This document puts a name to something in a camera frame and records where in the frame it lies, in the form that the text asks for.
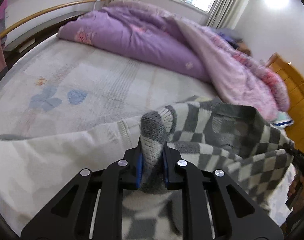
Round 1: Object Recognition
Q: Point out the wooden headboard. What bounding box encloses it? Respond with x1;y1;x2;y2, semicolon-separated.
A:
264;52;304;153

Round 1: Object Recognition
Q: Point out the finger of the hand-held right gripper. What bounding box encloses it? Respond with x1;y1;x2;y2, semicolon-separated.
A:
283;141;304;172

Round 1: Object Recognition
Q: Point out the purple floral quilt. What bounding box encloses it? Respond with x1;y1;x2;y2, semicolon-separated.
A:
57;0;290;120

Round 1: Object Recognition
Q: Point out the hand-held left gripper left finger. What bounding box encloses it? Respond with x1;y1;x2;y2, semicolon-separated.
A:
20;145;143;240

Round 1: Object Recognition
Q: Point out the blue white pillow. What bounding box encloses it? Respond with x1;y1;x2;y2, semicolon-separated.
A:
272;112;294;130

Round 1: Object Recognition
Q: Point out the bright pink towel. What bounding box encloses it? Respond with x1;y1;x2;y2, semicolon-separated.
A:
0;0;9;48

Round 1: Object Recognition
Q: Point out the pile of blue grey bedding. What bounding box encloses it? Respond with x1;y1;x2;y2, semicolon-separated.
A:
216;27;244;44

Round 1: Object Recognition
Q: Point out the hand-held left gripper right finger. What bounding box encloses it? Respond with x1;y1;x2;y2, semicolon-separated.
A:
163;148;284;240

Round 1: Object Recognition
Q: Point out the bed with floral sheet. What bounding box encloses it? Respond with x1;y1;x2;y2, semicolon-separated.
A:
0;34;296;233

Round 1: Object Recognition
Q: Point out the grey white checkered sweater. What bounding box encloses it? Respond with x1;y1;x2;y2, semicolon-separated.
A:
122;96;296;240

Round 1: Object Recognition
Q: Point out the wooden rail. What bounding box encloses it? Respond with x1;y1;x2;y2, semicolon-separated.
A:
0;0;106;39

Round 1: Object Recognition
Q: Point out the person's right hand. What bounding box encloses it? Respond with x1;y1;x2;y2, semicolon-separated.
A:
287;174;304;212

